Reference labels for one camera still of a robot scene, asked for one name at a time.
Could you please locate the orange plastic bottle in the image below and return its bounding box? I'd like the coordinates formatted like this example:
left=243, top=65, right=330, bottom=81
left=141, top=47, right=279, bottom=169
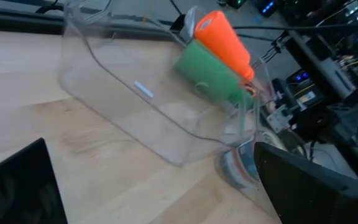
left=193, top=10, right=256, bottom=82

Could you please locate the clear bin with white sticker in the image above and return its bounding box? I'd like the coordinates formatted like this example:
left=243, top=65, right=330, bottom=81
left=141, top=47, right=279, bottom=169
left=57, top=0, right=260, bottom=167

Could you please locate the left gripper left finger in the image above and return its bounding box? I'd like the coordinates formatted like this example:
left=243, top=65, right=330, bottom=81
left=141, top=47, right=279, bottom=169
left=0, top=138, right=68, bottom=224

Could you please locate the green plastic bottle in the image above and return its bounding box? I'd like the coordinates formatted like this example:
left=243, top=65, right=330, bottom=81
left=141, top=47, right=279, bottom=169
left=174, top=39, right=254, bottom=108

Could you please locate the blue label tuna can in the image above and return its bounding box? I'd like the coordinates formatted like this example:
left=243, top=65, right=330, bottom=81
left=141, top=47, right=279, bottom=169
left=219, top=136, right=262, bottom=190

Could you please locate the black perforated computer case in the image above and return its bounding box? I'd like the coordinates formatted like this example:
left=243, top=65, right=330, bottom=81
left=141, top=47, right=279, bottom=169
left=253, top=0, right=284, bottom=18

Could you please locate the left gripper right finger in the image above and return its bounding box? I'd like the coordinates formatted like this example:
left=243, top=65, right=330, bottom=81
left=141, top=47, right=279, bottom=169
left=252, top=141, right=358, bottom=224

